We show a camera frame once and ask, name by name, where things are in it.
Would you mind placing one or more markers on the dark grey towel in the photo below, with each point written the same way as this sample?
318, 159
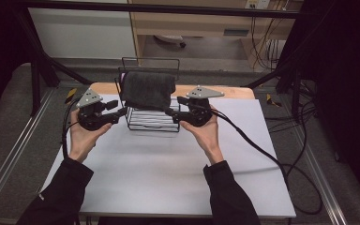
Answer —
148, 89

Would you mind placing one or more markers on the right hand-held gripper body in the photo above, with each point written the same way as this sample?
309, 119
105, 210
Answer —
200, 114

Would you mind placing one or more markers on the black frame strut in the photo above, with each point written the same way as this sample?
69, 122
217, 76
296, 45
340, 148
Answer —
281, 73
43, 59

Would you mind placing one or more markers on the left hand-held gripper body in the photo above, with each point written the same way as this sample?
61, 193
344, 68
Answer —
90, 117

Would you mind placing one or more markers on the person's left hand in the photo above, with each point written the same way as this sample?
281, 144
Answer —
82, 140

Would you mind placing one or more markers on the black frame crossbar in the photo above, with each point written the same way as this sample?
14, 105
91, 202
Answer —
168, 10

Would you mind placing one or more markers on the white table mat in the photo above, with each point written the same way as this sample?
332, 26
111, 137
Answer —
156, 175

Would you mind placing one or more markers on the white cabinet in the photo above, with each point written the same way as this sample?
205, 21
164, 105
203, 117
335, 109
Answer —
81, 34

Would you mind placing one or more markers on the person's right hand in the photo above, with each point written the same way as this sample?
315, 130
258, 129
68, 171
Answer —
207, 140

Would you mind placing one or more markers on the light wooden desk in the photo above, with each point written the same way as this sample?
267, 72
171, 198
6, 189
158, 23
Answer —
193, 25

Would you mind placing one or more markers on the white power strip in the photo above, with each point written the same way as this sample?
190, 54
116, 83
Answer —
258, 3

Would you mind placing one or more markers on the white chair base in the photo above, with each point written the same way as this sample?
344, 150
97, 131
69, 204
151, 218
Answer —
168, 38

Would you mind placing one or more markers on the aluminium floor rail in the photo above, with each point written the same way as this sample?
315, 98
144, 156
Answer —
15, 146
322, 175

